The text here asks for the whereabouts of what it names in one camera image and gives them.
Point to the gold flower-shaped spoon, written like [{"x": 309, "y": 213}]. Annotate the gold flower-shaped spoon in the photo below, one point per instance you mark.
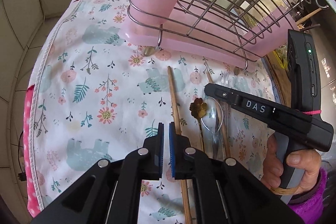
[{"x": 198, "y": 109}]

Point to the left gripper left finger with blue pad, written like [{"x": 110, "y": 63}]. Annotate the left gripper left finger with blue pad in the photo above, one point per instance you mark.
[{"x": 109, "y": 192}]

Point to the black tracker device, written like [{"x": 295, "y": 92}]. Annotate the black tracker device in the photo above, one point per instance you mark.
[{"x": 303, "y": 73}]

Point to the floral white tablecloth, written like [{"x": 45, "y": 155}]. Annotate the floral white tablecloth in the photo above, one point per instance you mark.
[{"x": 98, "y": 96}]

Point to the pink polka dot cloth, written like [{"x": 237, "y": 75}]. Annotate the pink polka dot cloth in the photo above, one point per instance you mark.
[{"x": 32, "y": 204}]

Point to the cardboard box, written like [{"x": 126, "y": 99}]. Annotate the cardboard box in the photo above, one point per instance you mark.
[{"x": 280, "y": 77}]

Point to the pink plastic cup right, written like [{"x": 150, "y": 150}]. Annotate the pink plastic cup right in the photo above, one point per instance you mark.
[{"x": 269, "y": 34}]

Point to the purple fuzzy sleeve forearm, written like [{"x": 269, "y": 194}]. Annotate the purple fuzzy sleeve forearm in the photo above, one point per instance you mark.
[{"x": 309, "y": 205}]

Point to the pink drip tray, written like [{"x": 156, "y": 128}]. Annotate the pink drip tray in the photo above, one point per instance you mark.
[{"x": 207, "y": 40}]

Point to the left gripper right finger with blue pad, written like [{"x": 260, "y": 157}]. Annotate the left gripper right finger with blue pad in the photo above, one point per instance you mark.
[{"x": 225, "y": 191}]

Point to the person's right hand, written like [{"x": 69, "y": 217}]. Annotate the person's right hand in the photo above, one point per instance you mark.
[{"x": 308, "y": 160}]

